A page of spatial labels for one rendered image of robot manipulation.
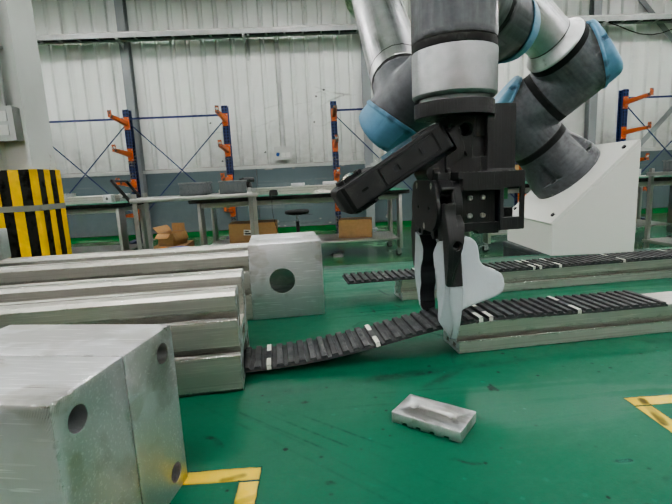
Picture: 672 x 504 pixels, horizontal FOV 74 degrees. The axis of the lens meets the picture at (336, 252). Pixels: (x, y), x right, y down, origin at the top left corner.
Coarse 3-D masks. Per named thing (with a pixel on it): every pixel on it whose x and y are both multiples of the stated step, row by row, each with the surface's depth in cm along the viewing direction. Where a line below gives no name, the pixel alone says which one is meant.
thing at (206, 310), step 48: (0, 288) 41; (48, 288) 40; (96, 288) 41; (144, 288) 41; (192, 288) 37; (240, 288) 42; (192, 336) 35; (240, 336) 37; (192, 384) 36; (240, 384) 36
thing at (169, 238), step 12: (516, 168) 542; (636, 216) 545; (156, 228) 529; (168, 228) 548; (180, 228) 548; (240, 228) 524; (264, 228) 526; (276, 228) 528; (348, 228) 533; (360, 228) 531; (168, 240) 521; (180, 240) 535; (192, 240) 566; (240, 240) 526
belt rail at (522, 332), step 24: (600, 312) 43; (624, 312) 44; (648, 312) 44; (480, 336) 43; (504, 336) 43; (528, 336) 43; (552, 336) 43; (576, 336) 44; (600, 336) 44; (624, 336) 44
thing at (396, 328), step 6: (396, 318) 45; (384, 324) 44; (390, 324) 44; (396, 324) 44; (402, 324) 43; (390, 330) 42; (396, 330) 42; (402, 330) 42; (408, 330) 41; (396, 336) 41; (402, 336) 41; (408, 336) 41; (414, 336) 41
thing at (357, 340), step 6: (348, 330) 45; (354, 330) 45; (360, 330) 44; (348, 336) 43; (354, 336) 43; (360, 336) 42; (366, 336) 43; (348, 342) 42; (354, 342) 41; (360, 342) 42; (366, 342) 41; (354, 348) 40; (360, 348) 40; (366, 348) 40; (372, 348) 40
